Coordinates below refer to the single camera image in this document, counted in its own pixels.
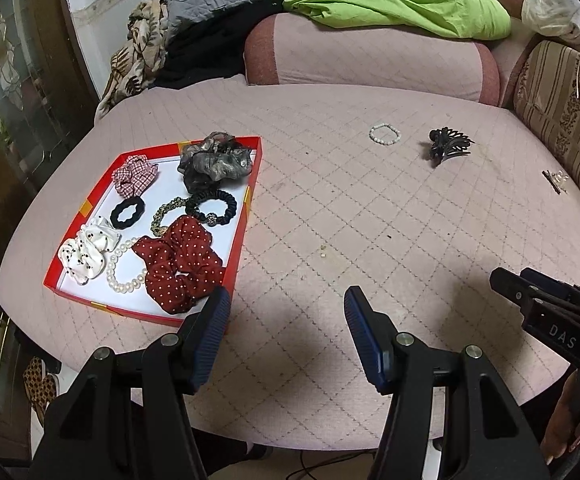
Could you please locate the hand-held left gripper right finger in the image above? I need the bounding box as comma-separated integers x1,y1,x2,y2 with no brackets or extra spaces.
344,285,550,480

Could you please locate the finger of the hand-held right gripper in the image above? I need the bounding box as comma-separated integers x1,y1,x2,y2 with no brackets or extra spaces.
520,267,580,320
490,267,538,312

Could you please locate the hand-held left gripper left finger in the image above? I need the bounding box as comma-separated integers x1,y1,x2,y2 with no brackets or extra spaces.
29,285,232,480

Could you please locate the red dotted scrunchie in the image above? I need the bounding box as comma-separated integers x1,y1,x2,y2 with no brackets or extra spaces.
131,214,225,315

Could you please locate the large pearl bracelet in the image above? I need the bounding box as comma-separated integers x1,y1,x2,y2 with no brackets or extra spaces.
105,237,151,293

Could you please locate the gold braided hair tie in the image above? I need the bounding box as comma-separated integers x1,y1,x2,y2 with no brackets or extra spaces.
150,196,193,238

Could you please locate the black beaded hair tie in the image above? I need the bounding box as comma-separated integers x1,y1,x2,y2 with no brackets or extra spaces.
185,190,238,227

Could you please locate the red cardboard tray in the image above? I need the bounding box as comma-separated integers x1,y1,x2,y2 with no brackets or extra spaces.
43,135,262,329

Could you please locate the white dotted scrunchie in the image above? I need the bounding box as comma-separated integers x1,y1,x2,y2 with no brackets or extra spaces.
57,216,121,286

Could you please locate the small black hair tie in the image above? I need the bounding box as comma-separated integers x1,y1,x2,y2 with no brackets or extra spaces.
109,197,146,226

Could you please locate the grey sheer scrunchie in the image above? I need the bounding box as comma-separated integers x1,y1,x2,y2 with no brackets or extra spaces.
177,131,255,195

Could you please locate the pink plaid scrunchie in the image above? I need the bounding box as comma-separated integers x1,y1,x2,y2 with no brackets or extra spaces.
111,155,159,198

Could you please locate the person's right hand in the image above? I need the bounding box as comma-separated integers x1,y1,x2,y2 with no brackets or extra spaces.
541,375,580,466

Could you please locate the black claw hair clip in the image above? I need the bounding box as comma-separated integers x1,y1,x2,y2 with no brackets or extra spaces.
427,126,475,166

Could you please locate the leopard print slipper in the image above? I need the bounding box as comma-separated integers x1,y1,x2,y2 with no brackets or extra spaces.
22,356,61,428

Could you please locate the striped floral sofa cushion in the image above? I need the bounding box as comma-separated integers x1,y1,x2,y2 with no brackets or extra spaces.
512,40,580,241

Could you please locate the pink bolster cushion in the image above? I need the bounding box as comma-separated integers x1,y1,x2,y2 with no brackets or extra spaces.
244,12,500,107

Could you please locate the black cloth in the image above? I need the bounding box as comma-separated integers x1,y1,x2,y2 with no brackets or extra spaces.
152,0,291,88

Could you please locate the leaf patterned cloth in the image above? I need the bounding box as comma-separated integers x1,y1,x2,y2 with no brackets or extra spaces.
95,0,173,121

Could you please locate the wooden glass door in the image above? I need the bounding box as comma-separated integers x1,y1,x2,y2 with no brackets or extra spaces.
0,0,96,461

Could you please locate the green cloth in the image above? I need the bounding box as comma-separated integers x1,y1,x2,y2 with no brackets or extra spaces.
282,0,513,41

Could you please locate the black floor cable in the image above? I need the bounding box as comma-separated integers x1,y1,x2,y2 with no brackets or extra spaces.
290,452,375,480

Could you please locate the small pearl bracelet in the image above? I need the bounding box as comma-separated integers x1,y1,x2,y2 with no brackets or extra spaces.
369,123,401,147

